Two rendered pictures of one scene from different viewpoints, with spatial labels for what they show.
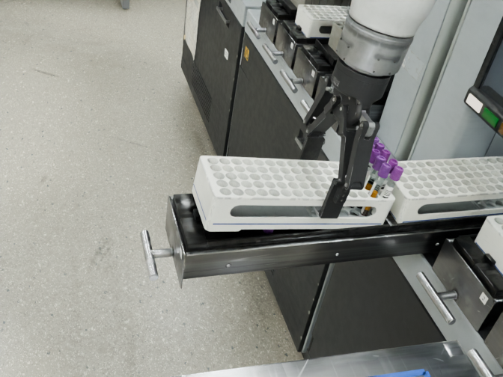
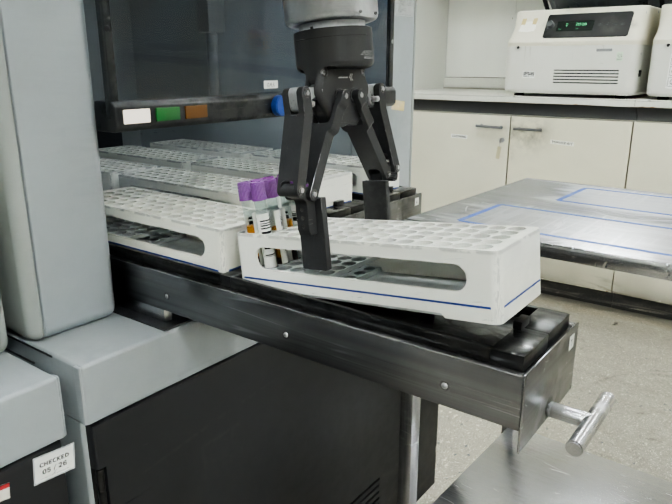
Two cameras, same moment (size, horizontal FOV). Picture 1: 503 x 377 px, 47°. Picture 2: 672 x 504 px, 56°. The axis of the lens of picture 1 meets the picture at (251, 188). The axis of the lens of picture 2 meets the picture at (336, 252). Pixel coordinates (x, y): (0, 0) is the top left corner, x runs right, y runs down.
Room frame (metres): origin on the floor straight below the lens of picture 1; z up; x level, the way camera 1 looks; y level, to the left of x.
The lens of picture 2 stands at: (1.07, 0.44, 1.04)
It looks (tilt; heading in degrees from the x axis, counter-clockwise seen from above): 16 degrees down; 239
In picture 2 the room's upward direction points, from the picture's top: straight up
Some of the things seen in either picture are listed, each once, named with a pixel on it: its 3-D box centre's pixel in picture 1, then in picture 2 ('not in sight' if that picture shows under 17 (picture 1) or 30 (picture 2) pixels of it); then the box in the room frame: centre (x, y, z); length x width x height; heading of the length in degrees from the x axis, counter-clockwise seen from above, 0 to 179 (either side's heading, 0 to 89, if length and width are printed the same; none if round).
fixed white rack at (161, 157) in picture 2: not in sight; (154, 167); (0.73, -0.87, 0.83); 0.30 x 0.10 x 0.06; 113
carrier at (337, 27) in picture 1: (343, 43); not in sight; (1.36, -0.15, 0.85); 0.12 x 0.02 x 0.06; 24
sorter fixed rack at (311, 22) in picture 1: (352, 25); not in sight; (1.54, -0.19, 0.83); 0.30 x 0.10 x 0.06; 113
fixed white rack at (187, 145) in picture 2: not in sight; (210, 159); (0.59, -0.93, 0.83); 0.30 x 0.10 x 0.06; 113
